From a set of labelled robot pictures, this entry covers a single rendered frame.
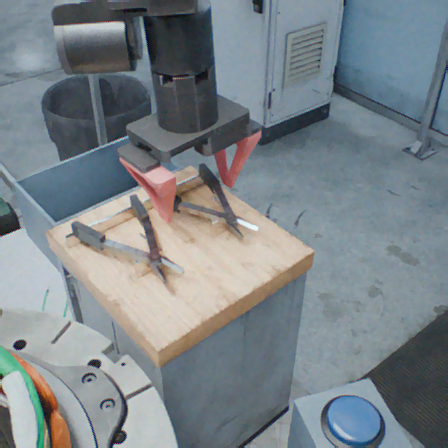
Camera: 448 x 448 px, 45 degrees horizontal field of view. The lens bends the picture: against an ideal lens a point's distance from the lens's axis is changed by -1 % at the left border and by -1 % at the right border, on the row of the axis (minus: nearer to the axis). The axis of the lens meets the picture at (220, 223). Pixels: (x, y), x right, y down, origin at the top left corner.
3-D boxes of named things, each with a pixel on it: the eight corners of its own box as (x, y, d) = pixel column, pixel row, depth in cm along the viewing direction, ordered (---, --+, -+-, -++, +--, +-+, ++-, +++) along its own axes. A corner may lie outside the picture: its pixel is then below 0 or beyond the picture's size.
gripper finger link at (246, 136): (172, 191, 59) (161, 114, 53) (222, 165, 63) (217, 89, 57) (212, 220, 55) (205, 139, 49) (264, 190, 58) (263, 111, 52)
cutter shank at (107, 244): (101, 247, 51) (100, 242, 51) (106, 242, 52) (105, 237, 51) (157, 266, 49) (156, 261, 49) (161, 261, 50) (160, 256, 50)
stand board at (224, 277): (49, 248, 58) (44, 230, 56) (191, 181, 67) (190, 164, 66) (159, 369, 46) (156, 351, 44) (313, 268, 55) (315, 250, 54)
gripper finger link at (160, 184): (129, 214, 57) (112, 136, 51) (184, 185, 60) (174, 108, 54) (167, 246, 52) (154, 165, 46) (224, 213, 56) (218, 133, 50)
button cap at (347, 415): (341, 453, 41) (343, 446, 40) (318, 408, 44) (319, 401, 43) (388, 438, 42) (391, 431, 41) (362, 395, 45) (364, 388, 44)
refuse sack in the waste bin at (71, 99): (41, 171, 217) (22, 90, 195) (126, 140, 235) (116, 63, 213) (86, 219, 193) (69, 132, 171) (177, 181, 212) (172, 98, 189)
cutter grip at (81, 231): (72, 235, 53) (69, 223, 52) (78, 231, 54) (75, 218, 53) (102, 251, 52) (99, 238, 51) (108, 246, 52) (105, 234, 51)
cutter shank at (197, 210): (178, 209, 56) (177, 204, 55) (182, 205, 56) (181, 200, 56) (232, 225, 54) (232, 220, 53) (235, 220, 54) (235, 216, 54)
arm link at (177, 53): (209, 2, 42) (210, -20, 46) (120, 8, 42) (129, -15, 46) (215, 85, 46) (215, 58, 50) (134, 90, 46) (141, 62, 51)
